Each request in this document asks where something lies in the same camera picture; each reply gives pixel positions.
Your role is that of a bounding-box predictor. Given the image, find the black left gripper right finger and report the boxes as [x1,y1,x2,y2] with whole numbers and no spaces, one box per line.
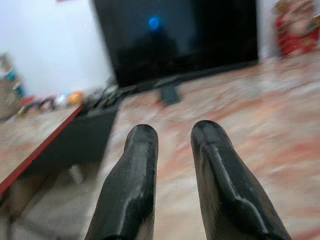
[190,120,293,240]

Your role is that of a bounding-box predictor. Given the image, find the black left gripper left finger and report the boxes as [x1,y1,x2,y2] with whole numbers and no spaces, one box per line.
[84,123,159,240]

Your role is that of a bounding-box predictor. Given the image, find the low table with red edge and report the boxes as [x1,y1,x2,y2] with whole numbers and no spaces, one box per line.
[0,103,121,201]

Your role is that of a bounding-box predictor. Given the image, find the black television stand foot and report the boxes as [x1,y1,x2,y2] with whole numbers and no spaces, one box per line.
[154,76,181,106]

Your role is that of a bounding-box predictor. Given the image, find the orange ball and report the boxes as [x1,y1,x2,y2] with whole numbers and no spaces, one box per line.
[67,91,84,105]

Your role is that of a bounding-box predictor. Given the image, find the black flat screen television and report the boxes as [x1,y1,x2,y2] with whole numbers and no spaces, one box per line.
[91,0,259,89]

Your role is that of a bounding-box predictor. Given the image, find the red and gold idol statue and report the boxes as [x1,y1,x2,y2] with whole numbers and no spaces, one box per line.
[272,0,320,58]

